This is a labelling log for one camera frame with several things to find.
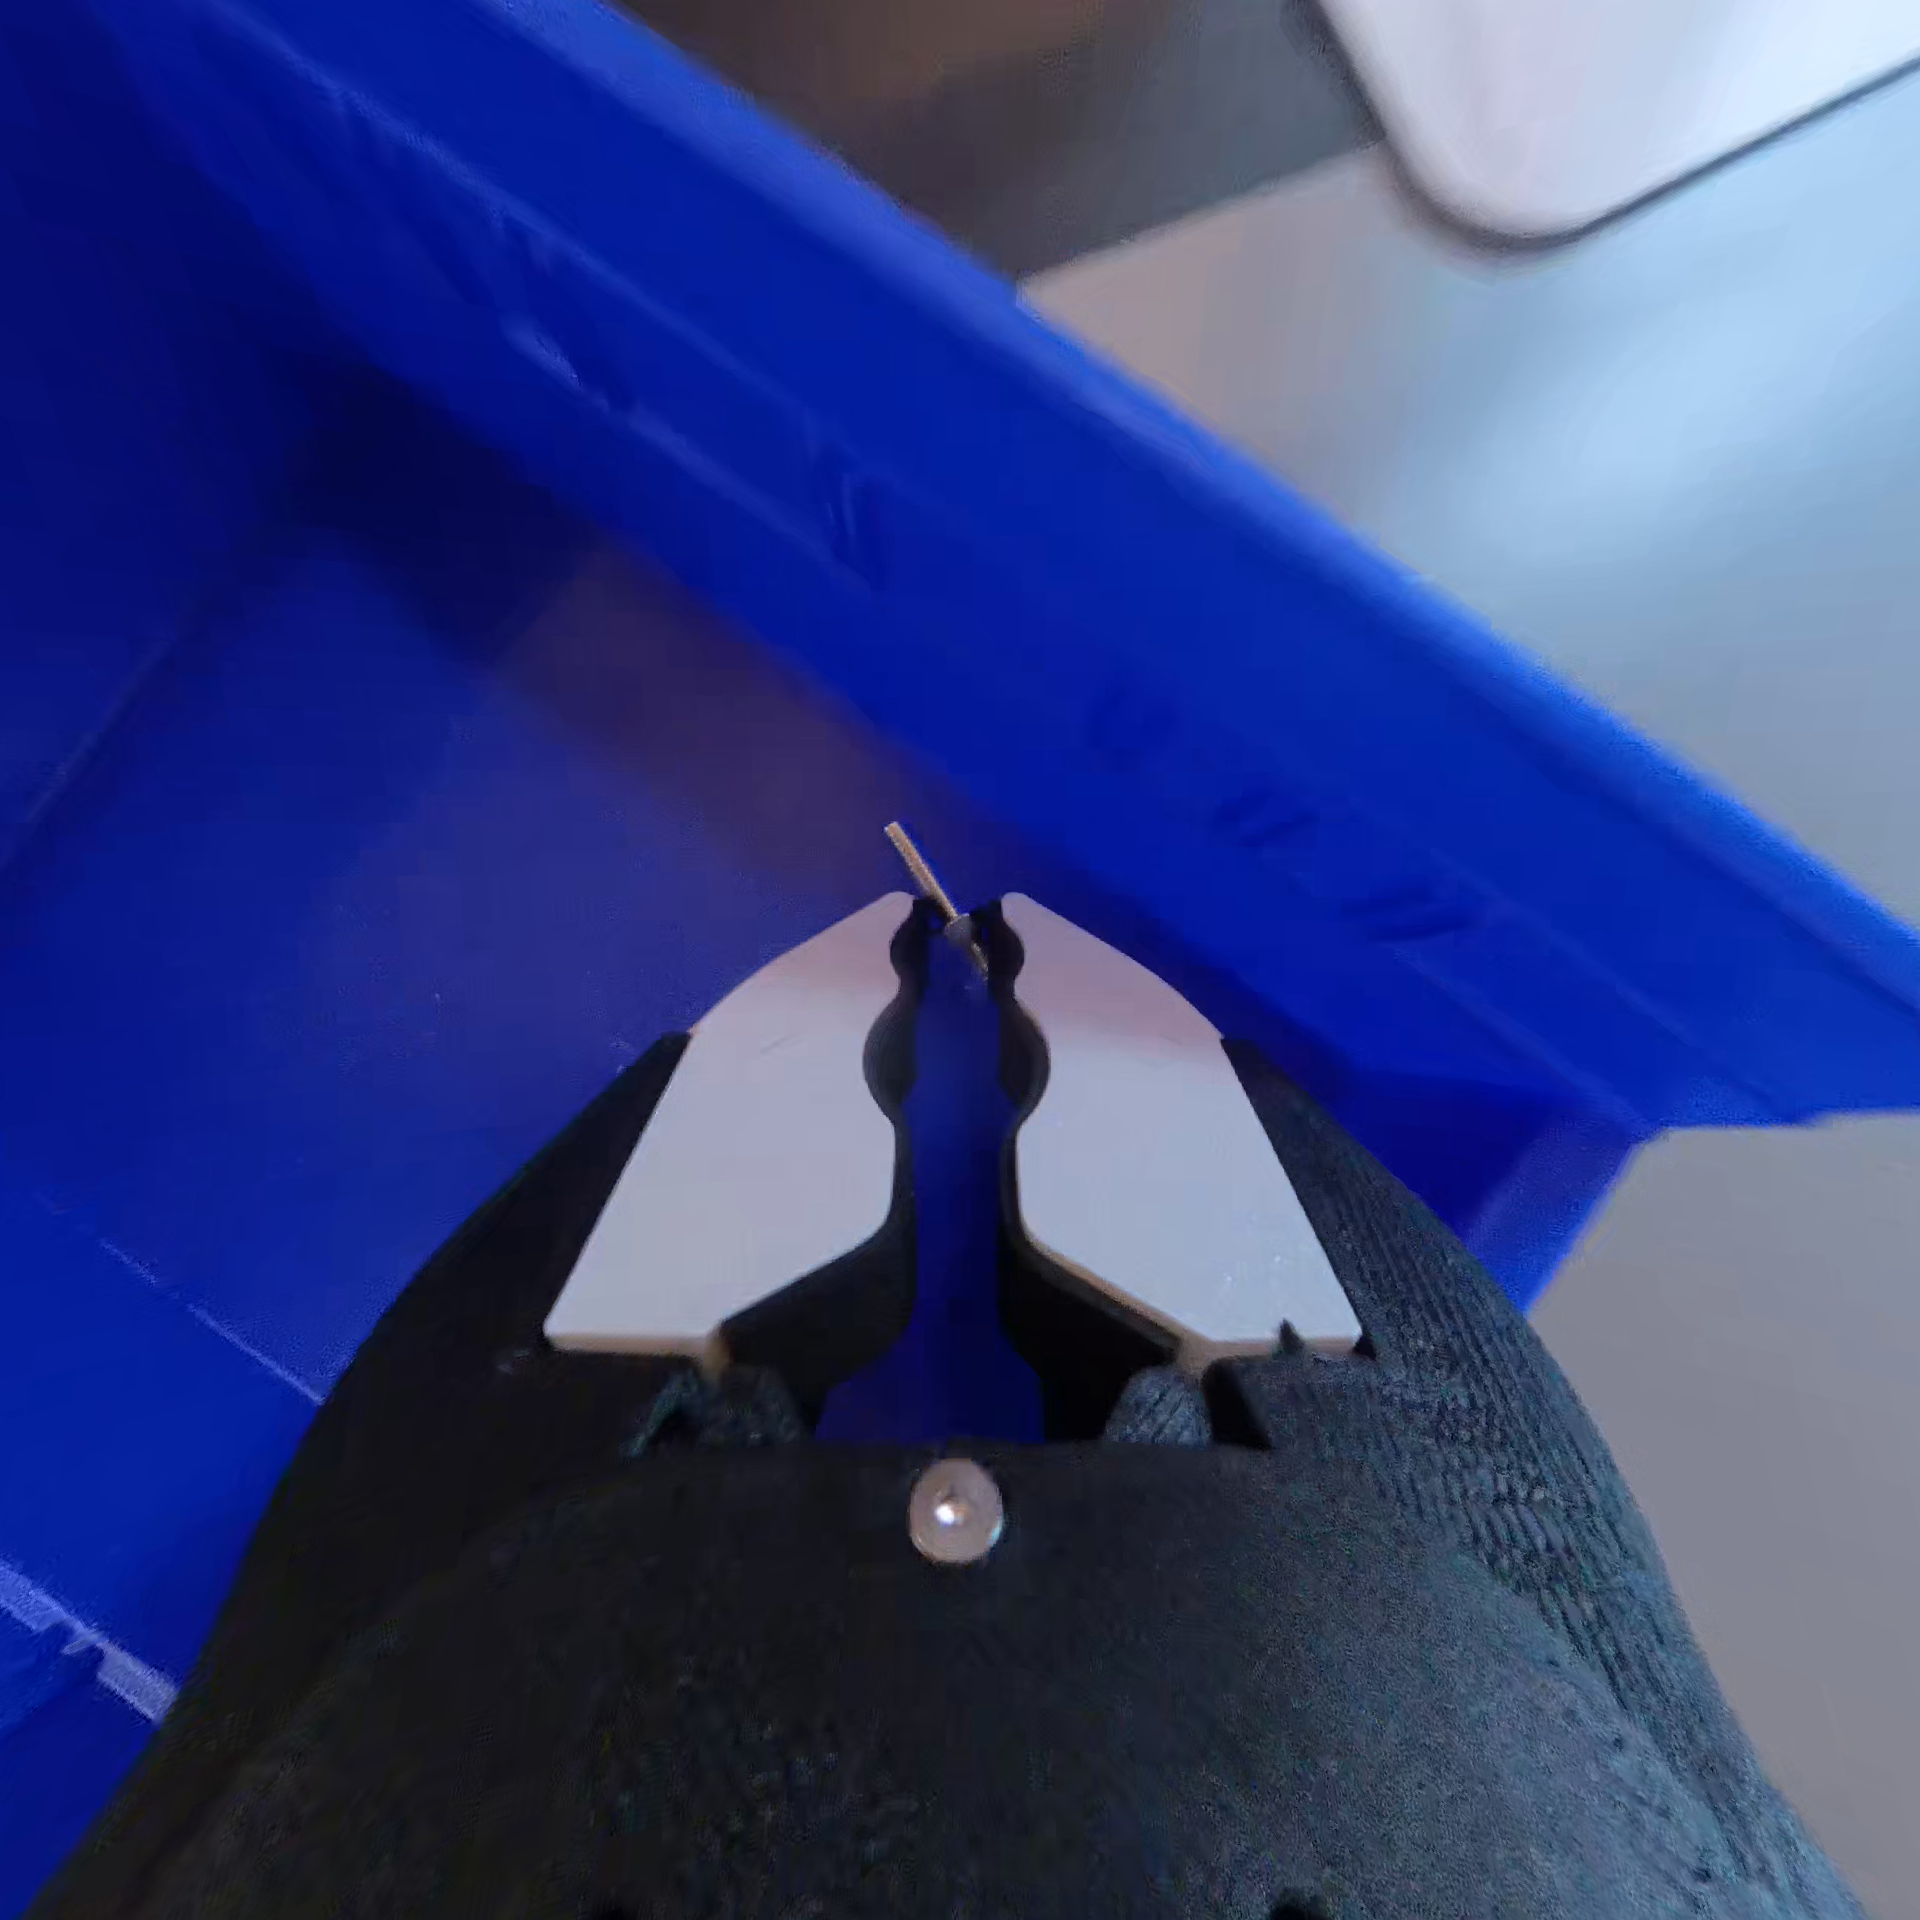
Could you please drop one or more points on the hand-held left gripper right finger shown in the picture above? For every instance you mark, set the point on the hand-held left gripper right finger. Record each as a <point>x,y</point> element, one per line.
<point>1173,1184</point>

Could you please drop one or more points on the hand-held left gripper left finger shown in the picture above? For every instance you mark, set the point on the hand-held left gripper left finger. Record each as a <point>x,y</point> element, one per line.
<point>749,1184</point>

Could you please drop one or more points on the blue plastic bin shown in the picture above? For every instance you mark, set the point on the blue plastic bin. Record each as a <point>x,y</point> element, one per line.
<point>302,902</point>

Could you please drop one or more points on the thin silver metal piece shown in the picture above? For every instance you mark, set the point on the thin silver metal piece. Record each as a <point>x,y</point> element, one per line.
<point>921,871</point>

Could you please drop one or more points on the white tablet stand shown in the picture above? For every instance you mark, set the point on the white tablet stand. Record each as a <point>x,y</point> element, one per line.
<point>1619,93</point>

